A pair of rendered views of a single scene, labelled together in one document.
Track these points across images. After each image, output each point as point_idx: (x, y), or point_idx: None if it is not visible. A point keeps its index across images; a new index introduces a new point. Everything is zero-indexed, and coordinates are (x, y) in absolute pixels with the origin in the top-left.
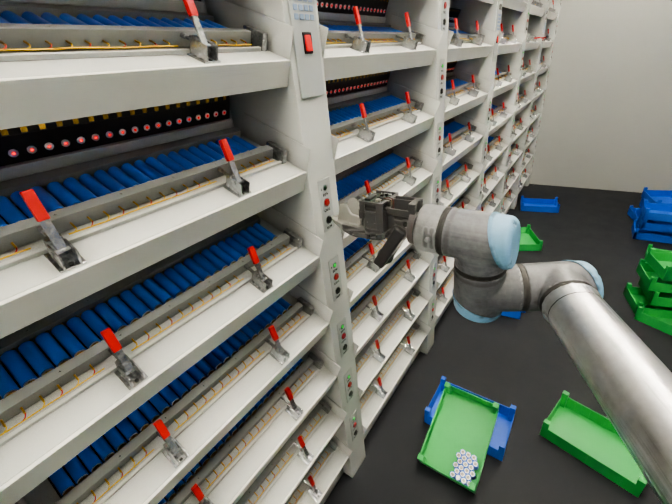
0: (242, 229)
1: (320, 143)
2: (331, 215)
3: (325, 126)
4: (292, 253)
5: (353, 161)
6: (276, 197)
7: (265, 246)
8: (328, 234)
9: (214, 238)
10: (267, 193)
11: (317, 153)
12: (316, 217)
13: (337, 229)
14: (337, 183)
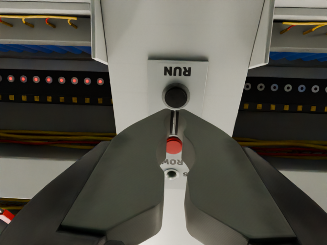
0: (269, 58)
1: (162, 230)
2: (158, 103)
3: (143, 243)
4: (295, 6)
5: (35, 173)
6: (303, 186)
7: (319, 51)
8: (187, 41)
9: (319, 65)
10: (326, 205)
11: (174, 222)
12: (225, 122)
13: (128, 34)
14: (3, 50)
